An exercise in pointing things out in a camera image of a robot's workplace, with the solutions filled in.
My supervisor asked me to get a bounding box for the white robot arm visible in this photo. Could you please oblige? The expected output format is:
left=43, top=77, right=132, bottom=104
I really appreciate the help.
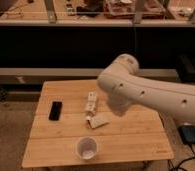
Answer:
left=97, top=54, right=195, bottom=125

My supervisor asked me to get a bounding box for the wooden table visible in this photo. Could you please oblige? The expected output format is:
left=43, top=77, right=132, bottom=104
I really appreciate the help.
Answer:
left=22, top=80, right=174, bottom=168

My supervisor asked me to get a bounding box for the black smartphone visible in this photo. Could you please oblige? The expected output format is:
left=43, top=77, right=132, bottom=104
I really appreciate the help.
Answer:
left=49, top=101, right=62, bottom=121

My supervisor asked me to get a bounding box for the clear plastic cup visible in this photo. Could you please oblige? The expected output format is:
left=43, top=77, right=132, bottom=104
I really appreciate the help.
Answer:
left=76, top=137, right=98, bottom=160

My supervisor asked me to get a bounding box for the long wooden bench beam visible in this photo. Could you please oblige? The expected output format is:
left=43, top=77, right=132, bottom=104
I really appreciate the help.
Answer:
left=0, top=68, right=178, bottom=84

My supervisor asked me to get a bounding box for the black power adapter box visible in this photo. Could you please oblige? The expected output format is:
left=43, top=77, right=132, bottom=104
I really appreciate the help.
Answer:
left=178, top=125, right=195, bottom=144

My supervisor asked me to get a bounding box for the cluttered background workbench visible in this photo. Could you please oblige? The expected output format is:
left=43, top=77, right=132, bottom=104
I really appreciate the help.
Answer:
left=0, top=0, right=195, bottom=27

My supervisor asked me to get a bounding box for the black cable on floor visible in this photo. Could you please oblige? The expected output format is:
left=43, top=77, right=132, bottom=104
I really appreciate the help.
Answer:
left=167, top=142, right=195, bottom=171

